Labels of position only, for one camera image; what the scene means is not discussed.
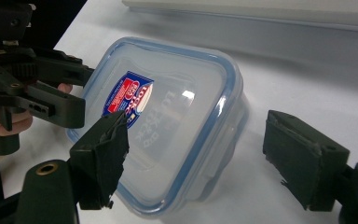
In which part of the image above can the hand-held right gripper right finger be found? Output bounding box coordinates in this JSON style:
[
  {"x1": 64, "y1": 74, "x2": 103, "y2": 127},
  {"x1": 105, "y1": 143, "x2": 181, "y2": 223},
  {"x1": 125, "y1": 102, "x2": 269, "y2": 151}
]
[{"x1": 262, "y1": 109, "x2": 351, "y2": 213}]

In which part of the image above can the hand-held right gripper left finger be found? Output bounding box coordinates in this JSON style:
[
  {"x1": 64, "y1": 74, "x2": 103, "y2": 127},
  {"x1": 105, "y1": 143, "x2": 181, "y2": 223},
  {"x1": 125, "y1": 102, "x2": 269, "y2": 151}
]
[{"x1": 69, "y1": 110, "x2": 130, "y2": 211}]

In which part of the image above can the clear container with blue-sealed lid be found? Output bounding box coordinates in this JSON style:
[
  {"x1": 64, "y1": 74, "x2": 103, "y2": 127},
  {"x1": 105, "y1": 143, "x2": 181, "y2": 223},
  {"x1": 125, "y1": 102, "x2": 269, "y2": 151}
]
[{"x1": 65, "y1": 36, "x2": 250, "y2": 217}]

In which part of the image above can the flat grey board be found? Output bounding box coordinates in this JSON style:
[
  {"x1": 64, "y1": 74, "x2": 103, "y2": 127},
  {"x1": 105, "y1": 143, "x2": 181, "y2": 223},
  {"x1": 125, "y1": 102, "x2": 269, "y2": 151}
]
[{"x1": 121, "y1": 0, "x2": 358, "y2": 34}]

